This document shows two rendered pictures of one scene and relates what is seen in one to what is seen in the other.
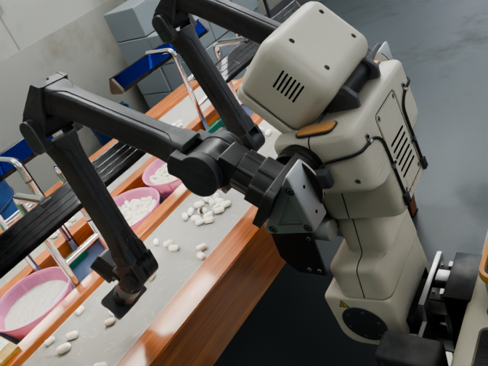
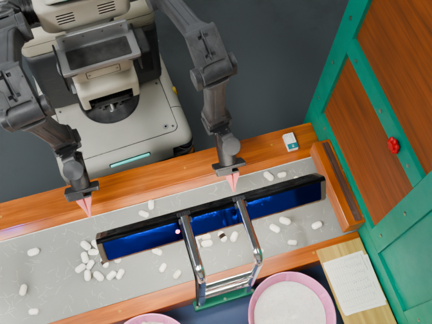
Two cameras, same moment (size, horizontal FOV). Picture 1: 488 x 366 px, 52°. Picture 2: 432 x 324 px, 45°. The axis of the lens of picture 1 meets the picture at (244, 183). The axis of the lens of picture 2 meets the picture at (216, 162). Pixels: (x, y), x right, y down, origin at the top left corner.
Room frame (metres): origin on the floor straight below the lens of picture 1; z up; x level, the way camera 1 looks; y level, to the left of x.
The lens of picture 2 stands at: (1.67, 0.61, 2.38)
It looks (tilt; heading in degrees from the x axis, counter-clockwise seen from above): 65 degrees down; 203
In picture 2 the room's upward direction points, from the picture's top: 4 degrees clockwise
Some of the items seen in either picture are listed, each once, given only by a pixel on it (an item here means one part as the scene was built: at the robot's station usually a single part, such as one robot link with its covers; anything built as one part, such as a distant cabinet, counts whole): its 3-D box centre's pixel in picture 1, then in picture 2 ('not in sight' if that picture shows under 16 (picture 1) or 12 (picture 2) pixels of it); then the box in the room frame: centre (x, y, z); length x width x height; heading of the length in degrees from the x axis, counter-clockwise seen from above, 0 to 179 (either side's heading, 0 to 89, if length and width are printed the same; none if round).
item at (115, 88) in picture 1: (160, 53); not in sight; (2.33, 0.12, 1.08); 0.62 x 0.08 x 0.07; 133
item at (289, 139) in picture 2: not in sight; (290, 141); (0.81, 0.52, 0.77); 0.06 x 0.04 x 0.02; 43
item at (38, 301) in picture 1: (40, 309); (288, 318); (1.34, 0.76, 0.71); 0.22 x 0.22 x 0.06
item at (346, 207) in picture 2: not in sight; (335, 184); (0.91, 0.72, 0.83); 0.30 x 0.06 x 0.07; 43
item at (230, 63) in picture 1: (258, 40); not in sight; (1.92, -0.26, 1.08); 0.62 x 0.08 x 0.07; 133
